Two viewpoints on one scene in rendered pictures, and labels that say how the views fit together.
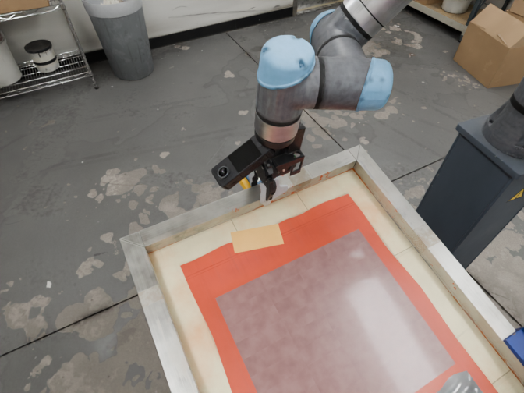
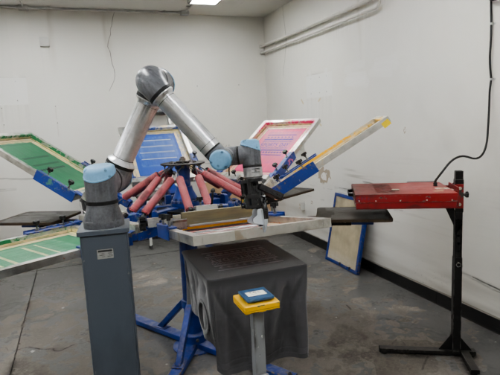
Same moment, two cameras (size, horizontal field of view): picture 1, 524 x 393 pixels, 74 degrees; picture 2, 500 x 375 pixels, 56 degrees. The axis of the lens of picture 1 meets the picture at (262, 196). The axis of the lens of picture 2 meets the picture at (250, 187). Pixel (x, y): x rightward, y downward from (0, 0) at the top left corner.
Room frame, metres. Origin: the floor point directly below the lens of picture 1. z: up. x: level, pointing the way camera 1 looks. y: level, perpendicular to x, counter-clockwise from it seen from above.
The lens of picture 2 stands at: (2.27, 0.20, 1.57)
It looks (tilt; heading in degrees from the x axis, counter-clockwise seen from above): 8 degrees down; 188
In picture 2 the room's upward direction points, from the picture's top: 3 degrees counter-clockwise
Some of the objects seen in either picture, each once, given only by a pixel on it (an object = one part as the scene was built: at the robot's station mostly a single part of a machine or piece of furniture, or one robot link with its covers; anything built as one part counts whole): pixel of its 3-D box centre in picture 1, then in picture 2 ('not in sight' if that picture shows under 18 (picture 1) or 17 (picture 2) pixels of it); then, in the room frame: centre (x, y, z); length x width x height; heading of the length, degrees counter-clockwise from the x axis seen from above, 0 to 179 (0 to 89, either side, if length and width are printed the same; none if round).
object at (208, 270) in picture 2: not in sight; (240, 257); (0.22, -0.13, 0.95); 0.48 x 0.44 x 0.01; 28
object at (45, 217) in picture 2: not in sight; (95, 221); (-0.79, -1.32, 0.91); 1.34 x 0.40 x 0.08; 88
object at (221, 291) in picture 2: not in sight; (261, 320); (0.42, -0.02, 0.74); 0.45 x 0.03 x 0.43; 118
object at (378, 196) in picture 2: not in sight; (402, 195); (-0.72, 0.76, 1.06); 0.61 x 0.46 x 0.12; 88
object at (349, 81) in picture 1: (347, 78); (225, 157); (0.48, -0.13, 1.43); 0.11 x 0.11 x 0.08; 3
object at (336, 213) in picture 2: not in sight; (284, 219); (-0.74, 0.02, 0.91); 1.34 x 0.40 x 0.08; 88
